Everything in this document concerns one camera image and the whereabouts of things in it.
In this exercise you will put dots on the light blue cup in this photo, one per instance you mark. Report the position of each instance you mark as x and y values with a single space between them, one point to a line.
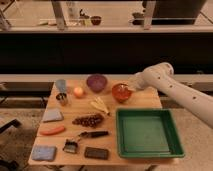
61 85

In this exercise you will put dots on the green plastic tray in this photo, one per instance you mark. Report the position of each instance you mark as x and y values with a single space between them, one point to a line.
147 133

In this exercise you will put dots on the orange round fruit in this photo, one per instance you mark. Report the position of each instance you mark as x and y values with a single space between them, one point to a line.
78 92

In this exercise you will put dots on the purple bowl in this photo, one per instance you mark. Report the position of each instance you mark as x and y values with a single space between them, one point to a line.
96 82

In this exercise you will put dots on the grey blue sponge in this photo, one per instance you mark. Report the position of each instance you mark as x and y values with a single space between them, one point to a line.
52 115

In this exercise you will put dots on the small metal cup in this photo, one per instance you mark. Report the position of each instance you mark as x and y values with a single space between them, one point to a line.
62 99

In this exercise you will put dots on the yellow banana bunch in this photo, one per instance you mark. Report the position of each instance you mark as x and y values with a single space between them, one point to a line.
100 105

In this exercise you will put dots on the dark red background bowl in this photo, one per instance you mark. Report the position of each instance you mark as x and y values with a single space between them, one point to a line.
96 20

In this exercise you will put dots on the blue cloth pad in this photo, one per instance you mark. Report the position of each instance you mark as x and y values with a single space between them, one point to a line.
44 153

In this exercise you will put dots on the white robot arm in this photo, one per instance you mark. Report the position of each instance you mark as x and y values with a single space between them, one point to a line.
159 76

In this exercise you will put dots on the dark rectangular block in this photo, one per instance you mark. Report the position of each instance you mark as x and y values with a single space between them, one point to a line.
96 153

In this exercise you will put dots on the dark grape bunch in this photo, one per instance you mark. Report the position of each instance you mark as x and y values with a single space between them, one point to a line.
88 121

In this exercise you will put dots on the orange carrot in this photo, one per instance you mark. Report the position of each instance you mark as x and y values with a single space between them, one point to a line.
53 131

